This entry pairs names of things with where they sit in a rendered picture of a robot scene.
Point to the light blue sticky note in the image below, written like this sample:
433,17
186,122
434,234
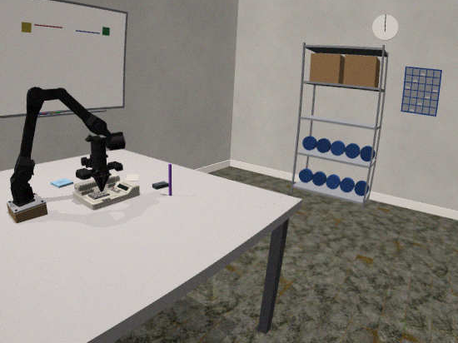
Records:
61,183

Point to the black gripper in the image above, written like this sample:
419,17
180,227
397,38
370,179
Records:
99,166

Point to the beige telephone handset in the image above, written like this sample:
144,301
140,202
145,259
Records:
88,185

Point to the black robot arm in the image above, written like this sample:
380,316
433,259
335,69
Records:
22,193

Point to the grey telephone keypad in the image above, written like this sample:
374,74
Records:
98,194

